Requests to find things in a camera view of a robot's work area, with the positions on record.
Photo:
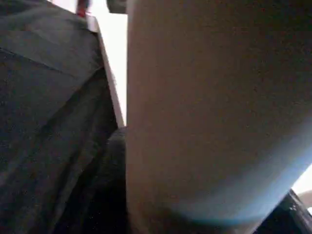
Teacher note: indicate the glossy black mat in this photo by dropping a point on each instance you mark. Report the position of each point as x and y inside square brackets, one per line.
[44, 112]

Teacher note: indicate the small red bottle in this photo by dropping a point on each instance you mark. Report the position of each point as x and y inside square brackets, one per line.
[83, 7]

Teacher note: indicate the white plastic table top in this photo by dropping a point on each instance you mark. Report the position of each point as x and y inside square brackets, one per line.
[114, 58]

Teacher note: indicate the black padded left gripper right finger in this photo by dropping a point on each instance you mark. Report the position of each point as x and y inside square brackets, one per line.
[290, 217]

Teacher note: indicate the white plastic table leg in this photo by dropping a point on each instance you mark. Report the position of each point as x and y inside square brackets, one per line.
[209, 112]

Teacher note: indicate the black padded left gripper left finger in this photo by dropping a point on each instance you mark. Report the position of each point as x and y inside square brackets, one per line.
[102, 195]

